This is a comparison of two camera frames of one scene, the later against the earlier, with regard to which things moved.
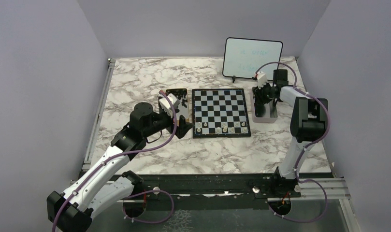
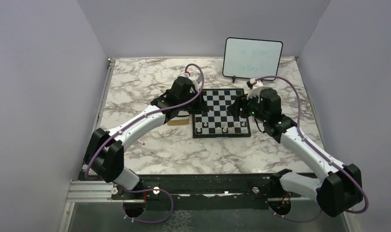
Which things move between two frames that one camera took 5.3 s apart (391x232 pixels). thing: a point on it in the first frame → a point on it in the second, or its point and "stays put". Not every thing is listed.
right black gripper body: x=264 y=95 → x=250 y=108
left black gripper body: x=169 y=123 → x=195 y=107
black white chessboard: x=218 y=113 stays put
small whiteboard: x=242 y=57 stays put
